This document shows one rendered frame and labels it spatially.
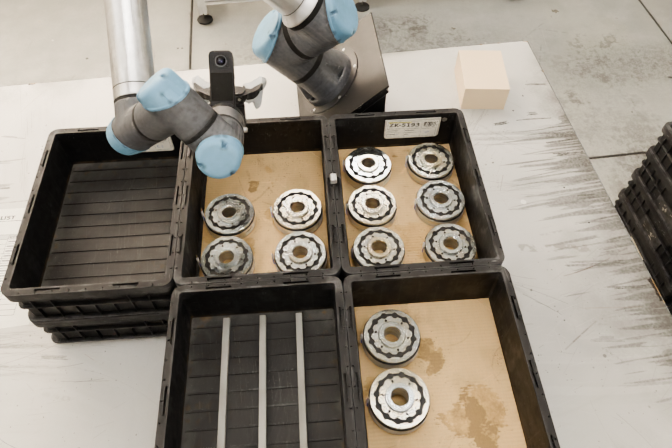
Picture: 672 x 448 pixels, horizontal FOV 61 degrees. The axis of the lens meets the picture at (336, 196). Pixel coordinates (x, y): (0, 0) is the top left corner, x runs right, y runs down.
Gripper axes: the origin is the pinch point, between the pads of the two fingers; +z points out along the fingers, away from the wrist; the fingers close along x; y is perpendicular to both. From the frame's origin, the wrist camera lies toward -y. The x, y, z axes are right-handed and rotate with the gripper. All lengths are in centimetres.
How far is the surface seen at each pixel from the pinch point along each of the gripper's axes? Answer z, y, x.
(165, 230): -18.1, 27.5, -13.6
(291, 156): -2.1, 18.6, 13.3
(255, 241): -22.7, 27.4, 5.1
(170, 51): 165, 47, -40
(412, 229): -23, 25, 38
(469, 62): 31, 7, 64
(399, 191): -14.0, 21.1, 36.5
